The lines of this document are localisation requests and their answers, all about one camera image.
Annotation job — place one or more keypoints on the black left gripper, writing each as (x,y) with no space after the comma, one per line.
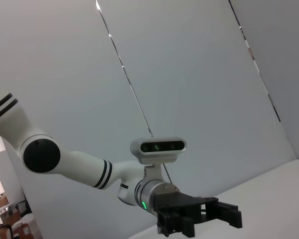
(174,206)

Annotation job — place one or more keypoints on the brown cardboard box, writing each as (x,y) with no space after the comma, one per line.
(25,230)

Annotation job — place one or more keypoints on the black office chair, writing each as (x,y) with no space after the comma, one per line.
(23,207)

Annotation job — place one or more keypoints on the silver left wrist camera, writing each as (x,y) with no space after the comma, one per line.
(159,147)

